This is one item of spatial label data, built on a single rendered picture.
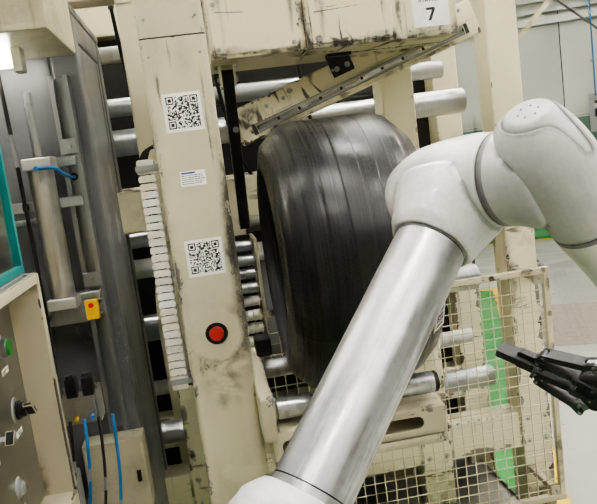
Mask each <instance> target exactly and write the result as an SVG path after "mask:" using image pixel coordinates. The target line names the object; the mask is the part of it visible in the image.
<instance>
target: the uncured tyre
mask: <svg viewBox="0 0 597 504"><path fill-rule="evenodd" d="M415 151H417V150H416V148H415V147H414V145H413V143H412V142H411V140H410V139H409V137H408V136H407V135H406V134H405V133H404V132H403V131H402V130H400V129H399V128H398V127H396V126H395V125H394V124H393V123H391V122H390V121H389V120H387V119H386V118H385V117H383V116H381V115H377V114H371V113H365V112H363V113H355V114H347V115H339V116H331V117H323V118H315V119H307V120H299V121H291V122H287V123H284V124H282V125H280V126H277V127H275V128H274V129H273V130H272V131H271V132H270V133H269V135H268V136H267V137H266V138H265V140H264V141H263V142H262V143H261V144H260V146H259V148H258V156H257V197H258V210H259V220H260V228H261V237H262V244H263V252H264V259H265V265H266V272H267V278H268V284H269V289H270V295H271V300H272V306H273V311H274V315H275V320H276V324H277V329H278V333H279V337H280V340H281V343H282V346H283V349H284V352H285V355H286V358H287V361H288V364H289V367H290V369H291V372H292V373H293V375H295V376H296V377H298V378H299V379H301V380H302V381H304V382H305V383H307V384H308V385H310V386H311V387H313V388H317V386H318V384H319V382H320V380H321V379H322V377H323V375H324V373H325V371H326V369H327V367H328V365H329V363H330V361H331V359H332V357H333V355H334V353H335V351H336V349H337V347H338V345H339V343H340V341H341V339H342V337H343V335H344V333H345V332H346V330H347V328H348V326H349V324H350V322H351V320H352V318H353V316H354V314H355V312H356V310H357V308H358V306H359V304H360V302H361V300H362V298H363V296H364V294H365V292H366V290H367V288H368V287H369V285H370V283H371V281H372V279H373V277H374V275H375V273H376V271H377V269H378V267H379V265H380V263H381V261H382V259H383V257H384V255H385V253H386V251H387V249H388V247H389V245H390V243H391V242H392V240H393V238H394V237H393V233H392V225H391V221H392V218H391V216H390V214H389V212H388V209H387V206H386V201H385V188H386V184H387V181H388V178H389V176H390V174H391V173H392V171H393V170H394V169H395V168H396V167H397V166H398V165H399V164H400V163H401V162H402V161H403V160H404V159H405V158H407V157H408V156H409V155H411V154H412V153H414V152H415ZM442 327H443V325H442V326H441V327H440V328H439V329H438V330H437V332H436V333H435V334H433V330H434V327H433V330H432V332H431V334H430V336H429V338H428V341H427V343H426V345H425V347H424V349H423V352H422V354H421V356H420V358H419V361H418V363H417V365H416V367H415V369H414V371H415V370H417V369H419V368H420V367H421V366H422V365H423V364H424V362H425V361H426V359H427V358H428V356H429V355H430V353H431V352H432V351H433V349H434V348H435V346H436V345H437V343H438V340H439V338H440V335H441V331H442Z"/></svg>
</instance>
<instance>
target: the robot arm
mask: <svg viewBox="0 0 597 504"><path fill-rule="evenodd" d="M385 201H386V206H387V209H388V212H389V214H390V216H391V218H392V221H391V225H392V233H393V237H394V238H393V240H392V242H391V243H390V245H389V247H388V249H387V251H386V253H385V255H384V257H383V259H382V261H381V263H380V265H379V267H378V269H377V271H376V273H375V275H374V277H373V279H372V281H371V283H370V285H369V287H368V288H367V290H366V292H365V294H364V296H363V298H362V300H361V302H360V304H359V306H358V308H357V310H356V312H355V314H354V316H353V318H352V320H351V322H350V324H349V326H348V328H347V330H346V332H345V333H344V335H343V337H342V339H341V341H340V343H339V345H338V347H337V349H336V351H335V353H334V355H333V357H332V359H331V361H330V363H329V365H328V367H327V369H326V371H325V373H324V375H323V377H322V379H321V380H320V382H319V384H318V386H317V388H316V390H315V392H314V394H313V396H312V398H311V400H310V402H309V404H308V406H307V408H306V410H305V412H304V414H303V416H302V418H301V420H300V422H299V424H298V425H297V427H296V429H295V431H294V433H293V435H292V437H291V439H290V441H289V443H288V445H287V447H286V449H285V451H284V453H283V455H282V457H281V459H280V461H279V463H278V465H277V467H276V469H275V470H274V472H273V474H272V476H267V475H265V476H262V477H259V478H257V479H254V480H252V481H250V482H248V483H246V484H244V485H243V486H242V487H241V488H240V490H239V491H238V492H237V494H236V495H235V496H234V497H233V498H232V499H231V500H230V501H229V503H228V504H354V502H355V500H356V497H357V495H358V493H359V491H360V489H361V486H362V484H363V482H364V480H365V478H366V475H367V473H368V471H369V469H370V466H371V464H372V462H373V460H374V458H375V455H376V453H377V451H378V449H379V447H380V444H381V442H382V440H383V438H384V436H385V433H386V431H387V429H388V427H389V425H390V422H391V420H392V418H393V416H394V413H395V411H396V409H397V407H398V405H399V402H400V400H401V398H402V396H403V394H404V391H405V389H406V387H407V385H408V383H409V380H410V378H411V376H412V374H413V372H414V369H415V367H416V365H417V363H418V361H419V358H420V356H421V354H422V352H423V349H424V347H425V345H426V343H427V341H428V338H429V336H430V334H431V332H432V330H433V327H434V325H435V323H436V321H437V319H438V316H439V314H440V312H441V310H442V308H443V305H444V303H445V301H446V299H447V296H448V294H449V292H450V290H451V288H452V285H453V283H454V281H455V279H456V277H457V274H458V272H459V270H460V268H462V267H464V266H465V265H467V264H469V263H470V262H472V261H473V260H474V259H475V258H476V257H477V256H478V254H479V253H480V252H481V251H482V250H483V249H484V248H485V247H486V246H487V245H488V244H489V243H490V242H491V241H492V240H493V239H494V238H495V237H496V236H497V235H498V234H499V233H500V232H501V231H502V229H503V227H510V226H521V227H530V228H537V229H539V228H543V227H544V228H545V229H546V230H547V231H548V233H549V234H550V235H551V237H552V238H553V239H554V241H555V242H556V243H557V245H558V246H559V247H560V248H561V249H562V250H563V251H564V252H565V253H566V254H567V255H568V256H569V257H570V258H571V259H572V260H573V261H574V262H575V263H576V264H577V265H578V266H579V268H580V269H581V270H582V271H583V272H584V273H585V274H586V275H587V276H588V278H589V279H590V280H591V281H592V282H593V283H594V285H595V286H596V287H597V140H596V139H595V137H594V136H593V135H592V134H591V132H590V131H589V130H588V129H587V128H586V126H585V125H584V124H583V123H582V122H581V121H580V120H579V119H578V118H577V117H576V116H574V115H573V114H572V113H571V112H570V111H569V110H567V109H566V108H565V107H563V106H562V105H560V104H559V103H557V102H555V101H553V100H547V99H532V100H528V101H525V102H523V103H520V104H519V105H517V106H515V107H514V108H513V109H511V110H510V111H509V112H508V113H507V114H505V115H504V116H503V117H502V119H501V120H500V121H499V123H498V124H497V126H496V128H495V130H494V131H492V132H477V133H472V134H467V135H462V136H458V137H454V138H450V139H446V140H443V141H440V142H437V143H434V144H431V145H428V146H425V147H423V148H421V149H419V150H417V151H415V152H414V153H412V154H411V155H409V156H408V157H407V158H405V159H404V160H403V161H402V162H401V163H400V164H399V165H398V166H397V167H396V168H395V169H394V170H393V171H392V173H391V174H390V176H389V178H388V181H387V184H386V188H385ZM495 356H497V357H499V358H501V359H504V360H506V361H508V362H510V363H513V364H515V365H516V366H517V367H519V368H521V369H523V370H526V371H528V372H530V373H531V374H530V375H529V376H530V378H531V379H533V377H534V380H533V383H534V384H535V385H537V386H538V387H540V388H541V389H543V390H545V391H546V392H548V393H549V394H551V395H552V396H554V397H555V398H557V399H559V400H560V401H562V402H563V403H565V404H566V405H568V406H569V407H571V408H572V409H573V410H574V411H575V413H576V414H578V415H580V416H581V415H583V413H584V411H586V410H589V409H590V410H592V411H597V357H584V356H580V355H576V354H571V353H567V352H563V351H558V350H554V349H550V348H544V350H543V351H541V352H540V353H539V354H537V353H535V352H532V351H530V350H528V349H525V348H519V347H517V346H515V345H512V344H510V343H508V342H505V341H502V342H501V344H500V345H499V347H498V348H497V349H496V354H495ZM579 377H580V378H579Z"/></svg>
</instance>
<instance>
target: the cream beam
mask: <svg viewBox="0 0 597 504"><path fill-rule="evenodd" d="M448 7H449V17H450V24H446V25H437V26H429V27H420V28H414V20H413V11H412V1H411V0H202V15H203V22H204V29H205V36H206V43H207V49H208V56H209V63H210V70H211V74H219V73H218V69H217V70H215V69H213V66H214V64H217V63H226V62H235V61H239V64H238V67H237V68H235V72H237V71H246V70H254V69H263V68H272V67H280V66H289V65H297V64H306V63H314V62H323V61H326V59H325V55H327V54H330V53H338V52H347V51H351V54H353V53H362V52H371V51H379V50H388V49H397V48H405V47H414V46H422V45H430V44H438V43H440V42H441V41H443V40H445V39H447V38H449V37H451V36H453V35H455V34H457V33H458V32H459V31H458V20H457V10H456V0H448Z"/></svg>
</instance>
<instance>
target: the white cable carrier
mask: <svg viewBox="0 0 597 504"><path fill-rule="evenodd" d="M154 164H155V161H154V160H153V159H146V160H138V161H137V162H136V166H137V167H139V166H147V165H154ZM156 171H159V170H156ZM156 171H148V172H141V173H137V174H138V175H143V176H140V177H139V178H138V180H139V183H144V184H141V185H140V191H145V192H143V193H142V194H141V198H142V199H146V200H144V201H143V202H142V205H143V207H147V208H145V209H144V215H147V217H145V222H146V223H149V224H148V225H147V226H146V229H147V231H149V233H148V234H147V235H148V239H151V240H150V241H149V246H150V247H151V249H150V253H151V254H153V255H152V257H151V259H152V262H154V263H153V265H152V266H153V270H155V271H154V277H155V278H156V280H155V284H156V286H157V288H156V290H157V293H158V296H157V297H158V301H159V308H160V309H161V310H160V315H161V316H162V318H161V322H162V324H163V326H162V328H163V331H164V338H165V345H166V346H167V347H166V352H167V354H168V356H167V358H168V361H169V368H170V376H171V380H176V379H182V378H188V377H191V372H188V370H187V363H186V356H185V349H184V348H183V345H184V344H183V341H182V333H181V326H180V320H179V319H178V318H179V313H178V311H177V310H178V305H177V304H176V301H177V300H176V297H175V290H174V282H173V281H172V280H173V278H175V277H176V276H175V270H172V268H171V267H170V264H171V262H170V259H169V257H170V254H169V252H168V251H167V250H168V245H167V244H166V242H167V237H166V236H165V234H166V230H165V229H163V228H164V227H165V223H164V221H162V219H163V214H162V213H161V212H162V207H161V206H159V205H160V204H161V199H160V198H157V197H158V196H160V192H159V191H158V190H155V189H158V188H159V187H158V183H156V182H154V181H157V176H156V175H155V174H154V175H151V174H153V173H156ZM149 182H150V183H149ZM188 388H189V384H182V385H176V386H172V389H173V391H177V390H183V389H188Z"/></svg>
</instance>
